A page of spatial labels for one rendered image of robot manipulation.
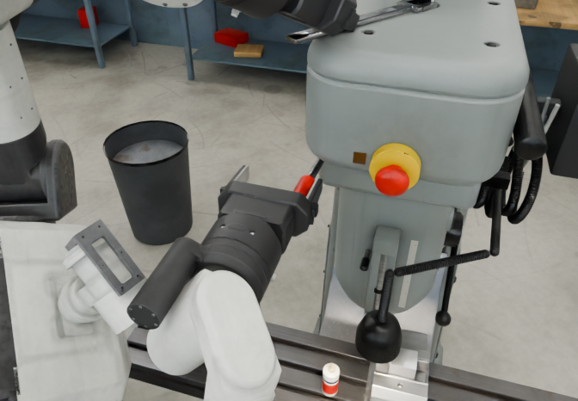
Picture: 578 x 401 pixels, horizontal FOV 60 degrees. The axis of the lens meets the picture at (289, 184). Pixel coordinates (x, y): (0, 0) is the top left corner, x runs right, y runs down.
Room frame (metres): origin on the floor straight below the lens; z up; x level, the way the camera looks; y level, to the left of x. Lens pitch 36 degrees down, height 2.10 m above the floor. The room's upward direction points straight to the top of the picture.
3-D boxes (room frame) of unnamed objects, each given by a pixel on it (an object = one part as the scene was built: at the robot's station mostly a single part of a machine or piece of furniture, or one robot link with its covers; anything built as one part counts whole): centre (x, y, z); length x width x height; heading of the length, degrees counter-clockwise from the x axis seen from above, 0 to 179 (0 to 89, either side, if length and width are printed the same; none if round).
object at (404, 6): (0.65, -0.10, 1.89); 0.24 x 0.04 x 0.01; 128
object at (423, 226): (0.73, -0.20, 1.47); 0.21 x 0.19 x 0.32; 73
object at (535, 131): (0.71, -0.34, 1.79); 0.45 x 0.04 x 0.04; 163
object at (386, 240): (0.62, -0.16, 1.44); 0.04 x 0.04 x 0.21; 73
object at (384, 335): (0.50, -0.14, 1.45); 0.07 x 0.07 x 0.06
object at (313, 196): (0.52, -0.04, 1.70); 0.06 x 0.02 x 0.03; 163
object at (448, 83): (0.74, -0.20, 1.81); 0.47 x 0.26 x 0.16; 163
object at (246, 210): (0.45, 0.04, 1.70); 0.13 x 0.12 x 0.10; 73
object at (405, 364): (0.70, -0.27, 1.06); 0.06 x 0.05 x 0.06; 75
